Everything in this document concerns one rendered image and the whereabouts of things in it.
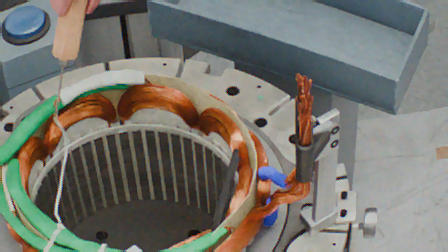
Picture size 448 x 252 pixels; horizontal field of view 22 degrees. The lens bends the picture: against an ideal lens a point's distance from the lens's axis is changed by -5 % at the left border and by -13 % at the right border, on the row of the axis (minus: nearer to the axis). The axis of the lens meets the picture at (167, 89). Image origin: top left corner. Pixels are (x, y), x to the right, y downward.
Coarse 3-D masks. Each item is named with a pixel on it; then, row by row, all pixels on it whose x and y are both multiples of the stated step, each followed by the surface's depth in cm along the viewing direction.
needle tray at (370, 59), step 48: (192, 0) 115; (240, 0) 115; (288, 0) 114; (336, 0) 112; (384, 0) 109; (240, 48) 108; (288, 48) 105; (336, 48) 109; (384, 48) 109; (336, 96) 110; (384, 96) 102
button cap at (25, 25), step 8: (24, 8) 114; (32, 8) 114; (8, 16) 113; (16, 16) 113; (24, 16) 113; (32, 16) 113; (40, 16) 113; (8, 24) 112; (16, 24) 112; (24, 24) 112; (32, 24) 112; (40, 24) 112; (8, 32) 112; (16, 32) 112; (24, 32) 112; (32, 32) 112
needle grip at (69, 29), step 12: (72, 0) 73; (84, 0) 74; (72, 12) 74; (84, 12) 74; (60, 24) 74; (72, 24) 74; (60, 36) 75; (72, 36) 74; (60, 48) 75; (72, 48) 75
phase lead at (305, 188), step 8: (304, 184) 77; (296, 192) 79; (304, 192) 78; (272, 200) 80; (280, 200) 79; (288, 200) 79; (296, 200) 79; (256, 208) 82; (264, 208) 81; (272, 208) 80; (248, 216) 83; (256, 216) 82
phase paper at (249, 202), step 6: (252, 186) 84; (252, 192) 84; (246, 198) 82; (252, 198) 85; (240, 204) 82; (246, 204) 83; (252, 204) 85; (240, 210) 82; (246, 210) 83; (234, 216) 82; (240, 216) 83; (234, 222) 82; (240, 222) 83
